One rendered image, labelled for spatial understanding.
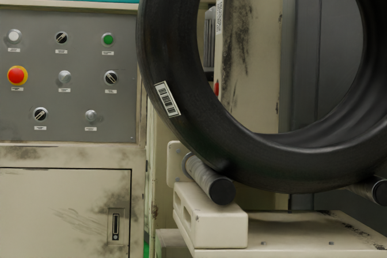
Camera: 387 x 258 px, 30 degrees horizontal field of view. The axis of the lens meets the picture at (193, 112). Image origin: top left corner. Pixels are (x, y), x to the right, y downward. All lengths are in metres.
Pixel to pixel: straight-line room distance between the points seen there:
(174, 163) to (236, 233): 0.36
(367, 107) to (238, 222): 0.44
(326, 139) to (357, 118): 0.08
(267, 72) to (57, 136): 0.63
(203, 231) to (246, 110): 0.44
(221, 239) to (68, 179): 0.75
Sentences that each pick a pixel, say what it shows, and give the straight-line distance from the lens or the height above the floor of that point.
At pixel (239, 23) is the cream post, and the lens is 1.56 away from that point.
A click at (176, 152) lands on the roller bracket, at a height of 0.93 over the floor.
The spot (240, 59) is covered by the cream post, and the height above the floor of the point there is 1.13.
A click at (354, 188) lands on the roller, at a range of 1.35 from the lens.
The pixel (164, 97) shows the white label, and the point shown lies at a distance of 1.17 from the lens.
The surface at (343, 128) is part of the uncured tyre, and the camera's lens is 1.50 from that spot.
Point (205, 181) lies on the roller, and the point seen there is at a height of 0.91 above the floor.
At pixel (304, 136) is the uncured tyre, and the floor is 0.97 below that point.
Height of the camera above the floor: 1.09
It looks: 3 degrees down
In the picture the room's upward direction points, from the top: 2 degrees clockwise
